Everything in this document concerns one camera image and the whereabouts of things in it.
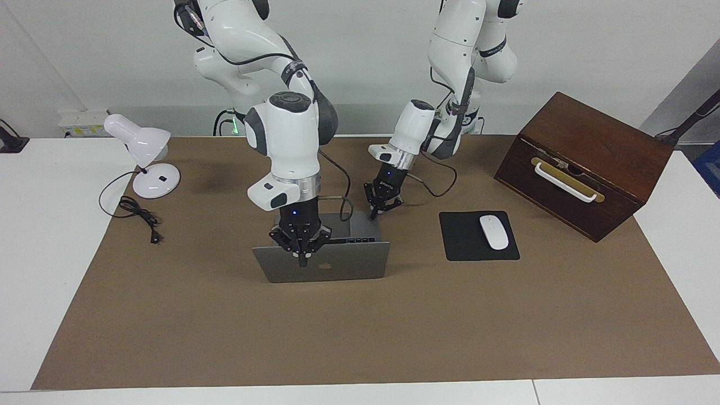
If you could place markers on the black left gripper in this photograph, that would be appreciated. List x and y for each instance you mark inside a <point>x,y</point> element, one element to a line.
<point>390,179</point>

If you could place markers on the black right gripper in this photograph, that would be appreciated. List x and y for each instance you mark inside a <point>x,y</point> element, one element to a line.
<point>298,214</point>

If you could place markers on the grey laptop computer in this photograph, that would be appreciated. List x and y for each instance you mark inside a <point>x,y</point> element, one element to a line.
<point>343,264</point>

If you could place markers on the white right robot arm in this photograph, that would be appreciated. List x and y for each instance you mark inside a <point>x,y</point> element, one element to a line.
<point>287,146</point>

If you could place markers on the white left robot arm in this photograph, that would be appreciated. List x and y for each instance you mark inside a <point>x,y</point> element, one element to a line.
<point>413,126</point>

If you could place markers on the black mouse pad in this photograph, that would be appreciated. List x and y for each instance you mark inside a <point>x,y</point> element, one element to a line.
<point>464,239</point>

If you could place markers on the large brown table mat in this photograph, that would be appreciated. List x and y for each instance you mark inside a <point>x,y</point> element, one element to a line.
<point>337,332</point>

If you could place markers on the white computer mouse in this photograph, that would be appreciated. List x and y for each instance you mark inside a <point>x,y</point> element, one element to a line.
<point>494,232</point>

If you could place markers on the white desk lamp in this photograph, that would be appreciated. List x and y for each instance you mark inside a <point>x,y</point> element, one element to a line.
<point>143,140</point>

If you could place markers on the dark wooden box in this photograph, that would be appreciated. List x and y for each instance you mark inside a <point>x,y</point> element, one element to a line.
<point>596,140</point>

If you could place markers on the white power strip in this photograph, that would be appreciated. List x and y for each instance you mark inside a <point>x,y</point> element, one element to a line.
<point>84,126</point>

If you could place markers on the black slanted stand pole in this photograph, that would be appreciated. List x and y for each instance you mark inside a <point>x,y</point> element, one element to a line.
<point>694,115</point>

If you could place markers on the blue plastic crate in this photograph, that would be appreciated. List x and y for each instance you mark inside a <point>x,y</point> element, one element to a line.
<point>710,169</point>

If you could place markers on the black table clamp mount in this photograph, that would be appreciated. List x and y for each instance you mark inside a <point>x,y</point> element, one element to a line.
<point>11,143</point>

